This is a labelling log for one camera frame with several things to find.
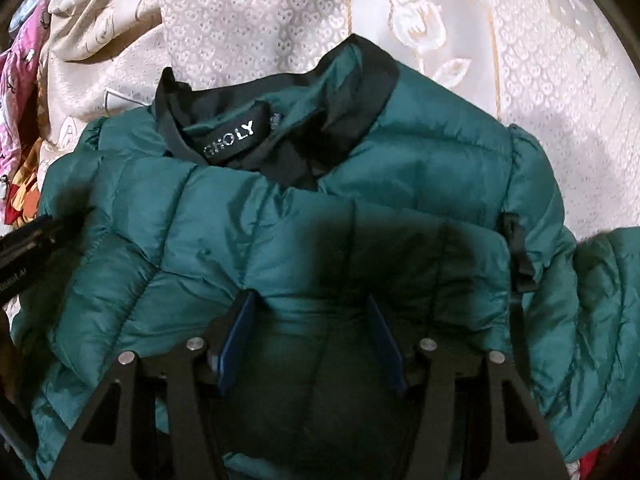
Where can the cream embossed bedspread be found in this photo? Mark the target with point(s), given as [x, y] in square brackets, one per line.
[250, 20]

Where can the orange and yellow cloth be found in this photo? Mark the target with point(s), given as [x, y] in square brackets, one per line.
[22, 195]

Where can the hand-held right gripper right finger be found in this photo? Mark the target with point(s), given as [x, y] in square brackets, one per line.
[386, 340]

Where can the red cloth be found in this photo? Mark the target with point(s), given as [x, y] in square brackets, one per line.
[585, 465]

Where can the green puffer jacket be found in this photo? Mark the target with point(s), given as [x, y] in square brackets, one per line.
[400, 170]

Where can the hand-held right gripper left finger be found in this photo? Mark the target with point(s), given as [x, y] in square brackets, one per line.
[239, 340]

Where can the pink penguin print cloth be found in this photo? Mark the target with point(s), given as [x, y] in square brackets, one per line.
[20, 85]

